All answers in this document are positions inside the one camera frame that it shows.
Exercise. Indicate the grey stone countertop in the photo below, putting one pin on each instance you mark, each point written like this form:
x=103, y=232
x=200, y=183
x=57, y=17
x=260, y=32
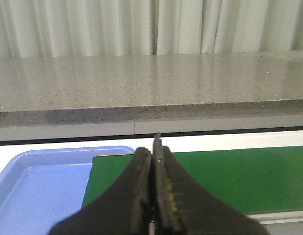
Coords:
x=72, y=90

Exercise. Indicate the blue plastic tray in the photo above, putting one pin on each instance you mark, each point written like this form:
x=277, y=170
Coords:
x=38, y=188

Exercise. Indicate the green conveyor belt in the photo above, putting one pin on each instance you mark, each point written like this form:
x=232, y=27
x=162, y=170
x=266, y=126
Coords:
x=256, y=180

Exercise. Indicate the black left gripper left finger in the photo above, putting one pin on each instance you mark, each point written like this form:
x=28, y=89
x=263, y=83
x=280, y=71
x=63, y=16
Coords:
x=123, y=209

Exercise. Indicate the white pleated curtain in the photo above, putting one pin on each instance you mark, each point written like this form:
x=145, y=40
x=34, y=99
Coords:
x=32, y=28

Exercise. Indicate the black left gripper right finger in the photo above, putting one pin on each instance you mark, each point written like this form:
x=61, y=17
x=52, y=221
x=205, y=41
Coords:
x=184, y=207

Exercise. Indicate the aluminium conveyor front rail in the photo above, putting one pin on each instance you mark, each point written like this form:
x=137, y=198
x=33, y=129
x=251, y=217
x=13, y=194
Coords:
x=277, y=217

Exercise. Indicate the grey conveyor back rail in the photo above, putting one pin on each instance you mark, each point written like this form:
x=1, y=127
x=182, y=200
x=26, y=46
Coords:
x=145, y=128

